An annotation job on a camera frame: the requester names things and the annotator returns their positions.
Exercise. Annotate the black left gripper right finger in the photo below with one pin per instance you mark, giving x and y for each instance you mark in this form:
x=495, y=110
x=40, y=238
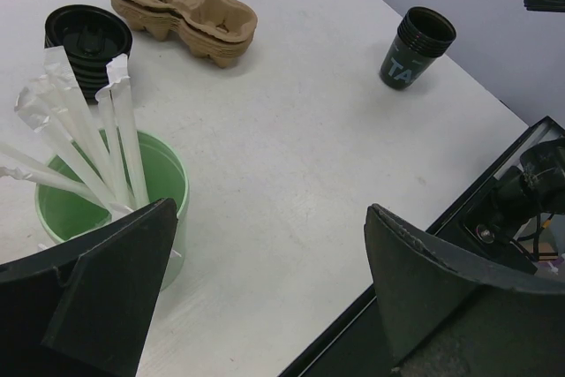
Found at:
x=449, y=312

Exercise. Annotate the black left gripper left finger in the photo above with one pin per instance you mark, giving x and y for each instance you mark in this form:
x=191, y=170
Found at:
x=84, y=307

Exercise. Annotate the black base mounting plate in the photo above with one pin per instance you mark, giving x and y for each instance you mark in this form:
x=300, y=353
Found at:
x=502, y=217

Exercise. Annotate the white wrapped straw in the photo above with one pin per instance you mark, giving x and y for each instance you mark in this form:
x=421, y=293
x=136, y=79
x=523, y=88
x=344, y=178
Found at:
x=38, y=119
x=106, y=111
x=121, y=96
x=40, y=174
x=58, y=67

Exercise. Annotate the brown pulp cup carriers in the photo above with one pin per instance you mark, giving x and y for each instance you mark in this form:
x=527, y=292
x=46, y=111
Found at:
x=221, y=30

